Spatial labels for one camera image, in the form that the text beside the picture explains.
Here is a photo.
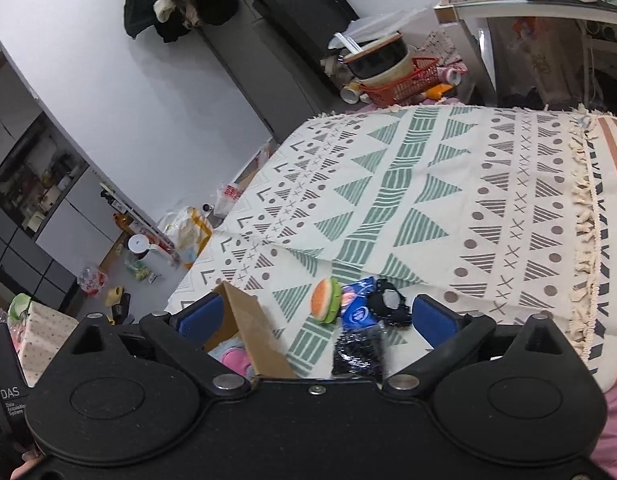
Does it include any red plastic basket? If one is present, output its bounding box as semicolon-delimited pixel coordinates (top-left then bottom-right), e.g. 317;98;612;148
359;56;439;107

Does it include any blue snack packet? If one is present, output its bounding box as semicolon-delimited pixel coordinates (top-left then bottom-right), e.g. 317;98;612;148
340;276;378;330

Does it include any person's left hand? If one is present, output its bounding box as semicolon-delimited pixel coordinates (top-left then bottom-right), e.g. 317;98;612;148
0;418;43;479

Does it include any black cream rice cooker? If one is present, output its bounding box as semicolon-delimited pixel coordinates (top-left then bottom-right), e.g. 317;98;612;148
343;32;413;88

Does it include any black lace fabric piece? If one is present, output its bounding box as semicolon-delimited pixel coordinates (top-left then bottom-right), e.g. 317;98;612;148
366;278;411;328

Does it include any black monitor panel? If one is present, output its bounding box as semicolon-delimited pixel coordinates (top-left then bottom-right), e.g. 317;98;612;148
254;0;358;60

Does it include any yellow pet food bag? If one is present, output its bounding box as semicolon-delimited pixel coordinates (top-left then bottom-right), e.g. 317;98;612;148
159;206;213;269

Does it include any white red plastic bag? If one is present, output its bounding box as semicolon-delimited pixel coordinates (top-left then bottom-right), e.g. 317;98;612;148
214;183;242;218

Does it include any white kettle jug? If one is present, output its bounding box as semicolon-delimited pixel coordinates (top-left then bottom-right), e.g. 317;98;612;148
127;234;151;259

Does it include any striped orange blanket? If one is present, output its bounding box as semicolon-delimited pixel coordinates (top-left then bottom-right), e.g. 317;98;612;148
587;115;617;390

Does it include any dotted cream tablecloth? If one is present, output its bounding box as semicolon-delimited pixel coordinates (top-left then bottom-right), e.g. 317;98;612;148
18;302;78;387

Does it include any white desk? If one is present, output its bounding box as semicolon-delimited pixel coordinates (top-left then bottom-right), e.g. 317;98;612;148
434;0;617;105

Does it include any patterned white blanket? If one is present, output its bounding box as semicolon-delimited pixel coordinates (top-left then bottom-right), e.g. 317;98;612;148
167;105;600;377

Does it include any pink grey plush slipper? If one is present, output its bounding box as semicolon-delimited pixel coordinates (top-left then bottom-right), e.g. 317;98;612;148
209;336;255;380

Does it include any black glitter pouch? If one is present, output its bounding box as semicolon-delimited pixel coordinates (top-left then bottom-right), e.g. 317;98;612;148
331;325;384;382

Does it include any brown cardboard box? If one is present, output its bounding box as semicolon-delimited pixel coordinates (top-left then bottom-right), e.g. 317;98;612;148
203;282;295;379

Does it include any burger plush toy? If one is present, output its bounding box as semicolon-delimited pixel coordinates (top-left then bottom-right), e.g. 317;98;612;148
310;278;342;324

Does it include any pink bed sheet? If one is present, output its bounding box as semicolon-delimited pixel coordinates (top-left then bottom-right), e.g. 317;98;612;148
591;386;617;479

